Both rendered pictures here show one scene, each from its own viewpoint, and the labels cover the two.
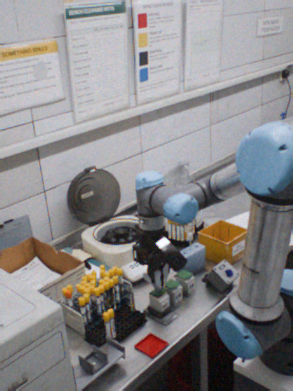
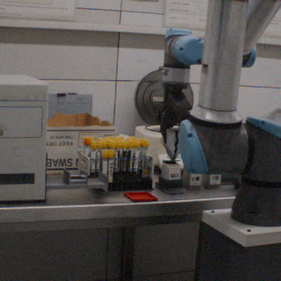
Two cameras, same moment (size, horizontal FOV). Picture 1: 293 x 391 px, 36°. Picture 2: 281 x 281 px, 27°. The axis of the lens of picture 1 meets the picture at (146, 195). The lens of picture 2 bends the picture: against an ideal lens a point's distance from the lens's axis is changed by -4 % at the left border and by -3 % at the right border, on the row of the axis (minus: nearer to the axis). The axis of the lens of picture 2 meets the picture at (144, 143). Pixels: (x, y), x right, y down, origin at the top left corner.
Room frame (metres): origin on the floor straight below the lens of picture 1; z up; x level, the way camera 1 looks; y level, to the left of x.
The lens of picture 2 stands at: (-0.43, -0.57, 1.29)
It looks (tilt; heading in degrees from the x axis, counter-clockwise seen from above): 10 degrees down; 23
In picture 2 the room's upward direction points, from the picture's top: 4 degrees clockwise
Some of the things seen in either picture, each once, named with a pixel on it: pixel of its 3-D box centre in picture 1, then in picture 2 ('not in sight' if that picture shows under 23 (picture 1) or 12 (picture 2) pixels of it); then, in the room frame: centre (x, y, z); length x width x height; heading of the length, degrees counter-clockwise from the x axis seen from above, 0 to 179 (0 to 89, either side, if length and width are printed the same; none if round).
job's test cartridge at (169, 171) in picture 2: (159, 302); (170, 174); (1.12, -0.02, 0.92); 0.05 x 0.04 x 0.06; 46
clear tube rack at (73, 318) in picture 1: (98, 302); (115, 165); (1.15, 0.17, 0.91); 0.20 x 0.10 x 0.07; 136
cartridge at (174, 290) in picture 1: (172, 292); (192, 176); (1.18, -0.06, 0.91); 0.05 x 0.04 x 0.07; 46
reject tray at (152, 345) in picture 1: (151, 345); (140, 196); (0.98, 0.02, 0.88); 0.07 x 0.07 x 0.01; 46
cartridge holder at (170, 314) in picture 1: (160, 310); (170, 183); (1.12, -0.02, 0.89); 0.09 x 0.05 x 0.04; 46
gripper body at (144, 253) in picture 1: (151, 244); (173, 104); (1.13, 0.00, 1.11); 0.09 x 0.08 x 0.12; 46
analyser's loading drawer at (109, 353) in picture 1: (86, 366); (66, 179); (0.87, 0.18, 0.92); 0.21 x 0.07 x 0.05; 136
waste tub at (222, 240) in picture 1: (223, 243); not in sight; (1.43, -0.27, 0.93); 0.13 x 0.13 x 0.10; 42
